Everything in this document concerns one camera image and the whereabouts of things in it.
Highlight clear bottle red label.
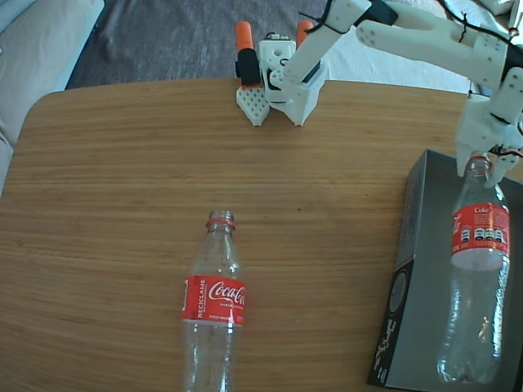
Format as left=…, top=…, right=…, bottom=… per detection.
left=180, top=210, right=248, bottom=392
left=436, top=157, right=512, bottom=385

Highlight grey cardboard box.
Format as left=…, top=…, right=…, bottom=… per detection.
left=366, top=149, right=523, bottom=392

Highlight white cushion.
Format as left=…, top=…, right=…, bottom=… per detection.
left=326, top=38, right=471, bottom=94

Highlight grey-blue blanket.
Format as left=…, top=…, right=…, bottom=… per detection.
left=443, top=0, right=523, bottom=54

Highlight orange and black clamp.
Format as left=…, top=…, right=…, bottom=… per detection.
left=296, top=20, right=315, bottom=48
left=235, top=20, right=262, bottom=90

